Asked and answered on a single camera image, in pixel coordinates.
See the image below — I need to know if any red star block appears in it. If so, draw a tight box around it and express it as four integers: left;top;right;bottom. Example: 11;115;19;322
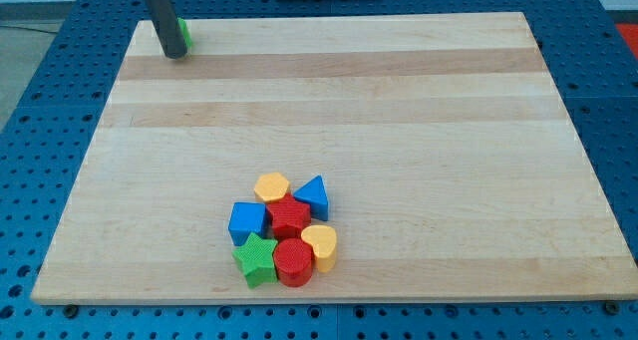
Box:
266;193;311;240

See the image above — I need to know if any green star block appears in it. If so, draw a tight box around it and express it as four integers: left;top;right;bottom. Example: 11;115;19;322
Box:
232;232;278;289

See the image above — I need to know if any blue triangle block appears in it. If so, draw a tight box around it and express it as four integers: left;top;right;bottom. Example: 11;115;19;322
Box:
293;175;330;221

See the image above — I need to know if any yellow hexagon block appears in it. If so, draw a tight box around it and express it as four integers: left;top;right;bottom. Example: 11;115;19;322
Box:
253;172;290;203

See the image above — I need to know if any yellow heart block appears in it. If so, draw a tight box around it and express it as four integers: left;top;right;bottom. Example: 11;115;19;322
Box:
301;225;338;272

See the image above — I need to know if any blue cube block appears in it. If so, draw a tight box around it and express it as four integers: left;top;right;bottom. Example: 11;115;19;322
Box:
228;202;269;246

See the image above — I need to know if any red cylinder block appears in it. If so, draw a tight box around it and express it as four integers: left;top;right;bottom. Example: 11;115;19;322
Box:
273;238;313;287

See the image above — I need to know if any wooden board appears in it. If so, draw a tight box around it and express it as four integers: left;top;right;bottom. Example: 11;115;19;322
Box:
31;12;637;305

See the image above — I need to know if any green block behind rod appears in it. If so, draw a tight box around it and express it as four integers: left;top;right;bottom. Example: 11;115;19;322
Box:
177;18;192;49

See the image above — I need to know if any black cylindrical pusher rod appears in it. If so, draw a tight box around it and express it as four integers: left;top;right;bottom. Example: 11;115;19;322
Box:
145;0;188;59

